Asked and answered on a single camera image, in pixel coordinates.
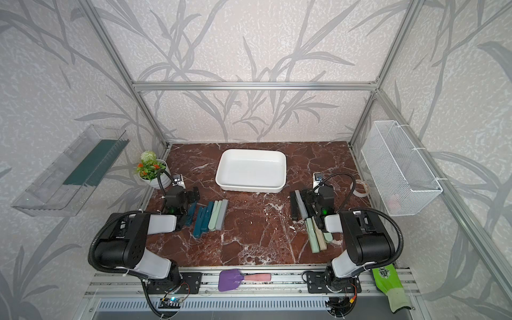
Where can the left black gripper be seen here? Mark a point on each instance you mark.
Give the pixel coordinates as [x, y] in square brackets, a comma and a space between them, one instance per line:
[190, 197]

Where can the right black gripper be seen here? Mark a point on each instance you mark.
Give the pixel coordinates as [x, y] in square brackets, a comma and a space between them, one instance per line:
[310, 196]

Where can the grey black pliers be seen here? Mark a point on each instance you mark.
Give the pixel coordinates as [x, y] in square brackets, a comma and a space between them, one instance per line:
[301, 205]

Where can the mint green pliers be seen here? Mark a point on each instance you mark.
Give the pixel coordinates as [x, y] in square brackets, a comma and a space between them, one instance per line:
[312, 236]

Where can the white rectangular storage tray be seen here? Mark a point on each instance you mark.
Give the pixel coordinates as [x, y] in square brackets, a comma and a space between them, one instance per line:
[251, 170]

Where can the pale green pliers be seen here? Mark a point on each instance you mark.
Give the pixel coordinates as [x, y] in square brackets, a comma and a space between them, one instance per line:
[328, 237]

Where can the beige pliers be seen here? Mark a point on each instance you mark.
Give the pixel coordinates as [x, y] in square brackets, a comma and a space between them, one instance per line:
[320, 237]

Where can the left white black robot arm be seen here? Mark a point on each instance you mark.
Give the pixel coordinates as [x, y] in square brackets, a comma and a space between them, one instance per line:
[120, 245]

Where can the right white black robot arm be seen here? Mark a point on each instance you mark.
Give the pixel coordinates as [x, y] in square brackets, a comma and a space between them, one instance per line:
[372, 239]

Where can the open dark teal pliers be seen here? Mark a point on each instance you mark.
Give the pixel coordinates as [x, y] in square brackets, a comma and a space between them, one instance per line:
[190, 214]

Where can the dark teal folded pliers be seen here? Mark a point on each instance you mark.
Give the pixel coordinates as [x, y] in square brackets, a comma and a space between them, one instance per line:
[197, 231]

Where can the light green folded pliers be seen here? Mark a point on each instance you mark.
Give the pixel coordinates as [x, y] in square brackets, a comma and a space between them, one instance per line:
[214, 216]

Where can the potted artificial flower plant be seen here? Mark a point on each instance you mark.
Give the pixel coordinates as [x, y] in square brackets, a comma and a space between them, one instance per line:
[152, 170]

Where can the clear tape roll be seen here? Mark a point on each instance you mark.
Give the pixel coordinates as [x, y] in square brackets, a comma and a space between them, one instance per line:
[360, 188]

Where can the purple pink spatula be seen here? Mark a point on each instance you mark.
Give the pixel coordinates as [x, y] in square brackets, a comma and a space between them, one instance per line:
[231, 279]

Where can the green white work glove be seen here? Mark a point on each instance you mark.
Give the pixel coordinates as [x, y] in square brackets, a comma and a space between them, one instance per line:
[388, 282]

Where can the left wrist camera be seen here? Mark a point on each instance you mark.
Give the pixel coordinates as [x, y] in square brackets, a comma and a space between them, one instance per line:
[178, 179]

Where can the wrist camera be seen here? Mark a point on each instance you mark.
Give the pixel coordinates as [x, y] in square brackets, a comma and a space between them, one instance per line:
[178, 179]
[317, 178]

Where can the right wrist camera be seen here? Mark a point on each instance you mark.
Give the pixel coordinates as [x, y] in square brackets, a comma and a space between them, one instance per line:
[317, 178]

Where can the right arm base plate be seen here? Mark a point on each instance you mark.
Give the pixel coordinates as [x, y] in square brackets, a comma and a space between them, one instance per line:
[325, 282]

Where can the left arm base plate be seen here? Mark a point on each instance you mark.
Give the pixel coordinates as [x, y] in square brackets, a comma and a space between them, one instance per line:
[188, 283]

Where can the white wire mesh basket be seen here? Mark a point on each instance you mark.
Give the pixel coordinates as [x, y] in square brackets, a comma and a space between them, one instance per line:
[402, 177]

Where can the clear plastic wall shelf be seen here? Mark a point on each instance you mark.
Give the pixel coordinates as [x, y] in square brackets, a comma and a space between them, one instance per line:
[66, 185]

